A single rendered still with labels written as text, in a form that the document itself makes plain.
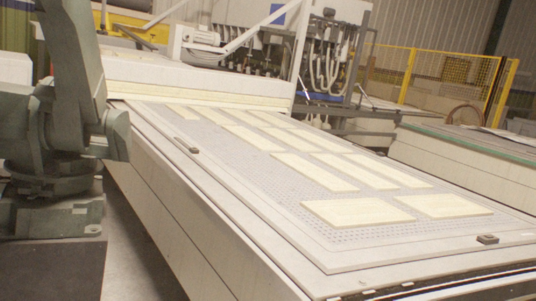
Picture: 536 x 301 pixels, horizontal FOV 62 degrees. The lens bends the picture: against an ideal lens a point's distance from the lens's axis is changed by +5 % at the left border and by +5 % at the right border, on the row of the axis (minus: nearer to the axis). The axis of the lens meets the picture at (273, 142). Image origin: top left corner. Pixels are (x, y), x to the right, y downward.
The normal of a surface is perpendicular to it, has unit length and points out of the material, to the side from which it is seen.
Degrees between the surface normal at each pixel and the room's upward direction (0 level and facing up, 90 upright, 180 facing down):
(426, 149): 90
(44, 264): 90
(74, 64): 131
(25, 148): 125
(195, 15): 90
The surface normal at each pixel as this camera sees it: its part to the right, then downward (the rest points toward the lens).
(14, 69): 0.51, 0.28
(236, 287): -0.84, -0.03
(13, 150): -0.01, 0.75
